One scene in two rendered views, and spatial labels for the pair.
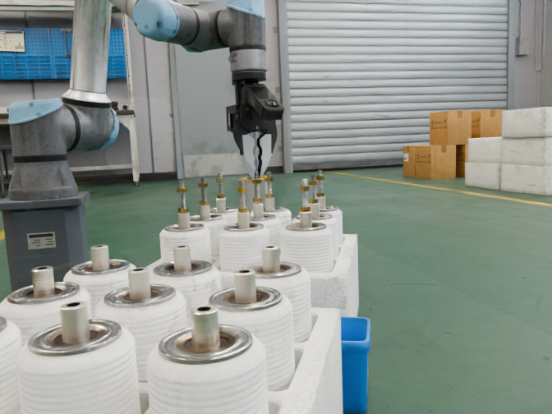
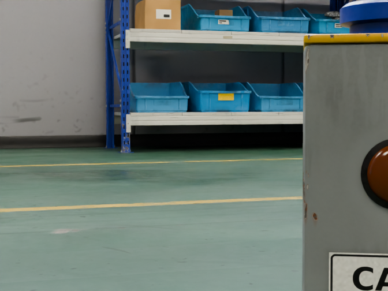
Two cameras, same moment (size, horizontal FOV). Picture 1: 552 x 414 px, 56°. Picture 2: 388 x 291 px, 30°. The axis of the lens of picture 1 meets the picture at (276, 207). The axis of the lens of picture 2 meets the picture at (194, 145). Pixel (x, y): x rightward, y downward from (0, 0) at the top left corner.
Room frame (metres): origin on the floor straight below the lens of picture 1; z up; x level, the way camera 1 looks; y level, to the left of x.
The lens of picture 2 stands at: (1.48, 0.35, 0.29)
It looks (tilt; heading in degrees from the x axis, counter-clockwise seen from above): 3 degrees down; 267
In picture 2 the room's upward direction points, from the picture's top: straight up
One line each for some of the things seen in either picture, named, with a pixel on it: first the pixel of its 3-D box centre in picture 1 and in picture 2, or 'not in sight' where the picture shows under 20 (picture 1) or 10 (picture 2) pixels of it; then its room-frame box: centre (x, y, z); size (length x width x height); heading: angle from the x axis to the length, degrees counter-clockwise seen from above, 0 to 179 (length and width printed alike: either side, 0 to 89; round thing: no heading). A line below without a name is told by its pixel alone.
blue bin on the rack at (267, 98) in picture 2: not in sight; (271, 97); (0.64, -4.81, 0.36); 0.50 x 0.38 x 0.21; 105
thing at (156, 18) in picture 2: not in sight; (157, 17); (1.45, -4.55, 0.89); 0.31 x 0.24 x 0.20; 104
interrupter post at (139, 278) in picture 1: (139, 284); not in sight; (0.54, 0.15, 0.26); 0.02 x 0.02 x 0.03
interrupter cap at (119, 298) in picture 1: (140, 296); not in sight; (0.54, 0.15, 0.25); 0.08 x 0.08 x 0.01
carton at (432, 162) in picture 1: (434, 161); not in sight; (4.76, -1.47, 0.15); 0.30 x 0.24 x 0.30; 12
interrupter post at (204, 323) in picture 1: (204, 328); not in sight; (0.40, 0.06, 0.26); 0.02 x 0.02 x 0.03
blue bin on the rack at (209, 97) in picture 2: not in sight; (213, 97); (1.06, -4.70, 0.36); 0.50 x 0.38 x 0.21; 105
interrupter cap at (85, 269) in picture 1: (101, 268); not in sight; (0.69, 0.24, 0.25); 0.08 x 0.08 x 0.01
